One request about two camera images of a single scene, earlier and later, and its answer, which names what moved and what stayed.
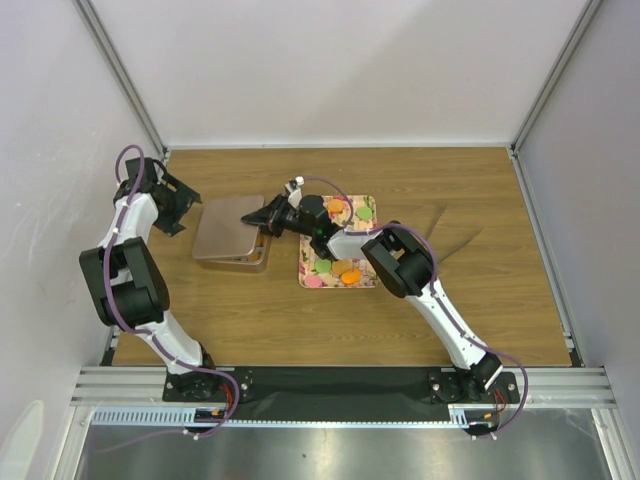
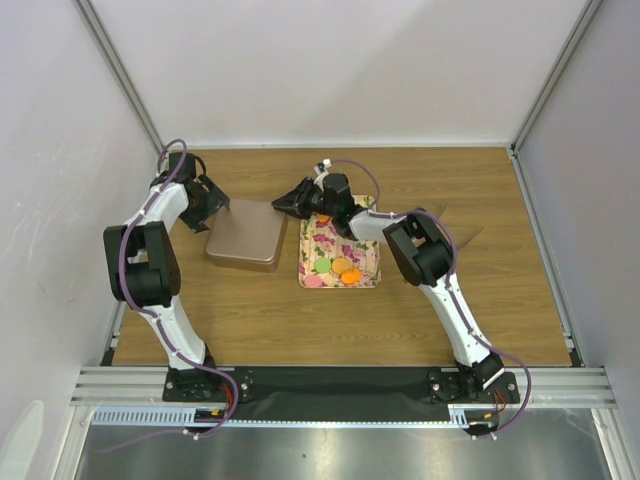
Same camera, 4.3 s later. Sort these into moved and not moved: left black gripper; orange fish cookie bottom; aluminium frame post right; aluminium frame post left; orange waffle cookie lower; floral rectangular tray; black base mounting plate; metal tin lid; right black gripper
Moved: left black gripper; metal tin lid; right black gripper
Not moved: orange waffle cookie lower; aluminium frame post right; black base mounting plate; floral rectangular tray; aluminium frame post left; orange fish cookie bottom
